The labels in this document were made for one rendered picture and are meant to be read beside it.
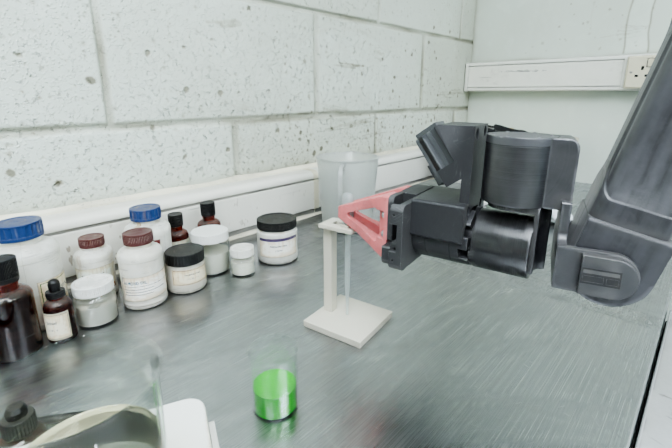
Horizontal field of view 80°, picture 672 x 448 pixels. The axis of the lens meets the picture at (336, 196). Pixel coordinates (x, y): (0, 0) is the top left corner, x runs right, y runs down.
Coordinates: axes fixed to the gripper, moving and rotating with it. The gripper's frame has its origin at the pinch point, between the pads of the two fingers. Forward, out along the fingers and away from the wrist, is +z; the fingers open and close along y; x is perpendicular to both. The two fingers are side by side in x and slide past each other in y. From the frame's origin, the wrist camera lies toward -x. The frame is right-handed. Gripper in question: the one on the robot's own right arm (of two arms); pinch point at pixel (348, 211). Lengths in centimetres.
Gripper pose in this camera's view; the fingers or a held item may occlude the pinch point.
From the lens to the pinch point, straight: 46.3
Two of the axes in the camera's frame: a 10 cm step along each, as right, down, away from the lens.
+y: -5.6, 2.0, -8.0
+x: 0.0, 9.7, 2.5
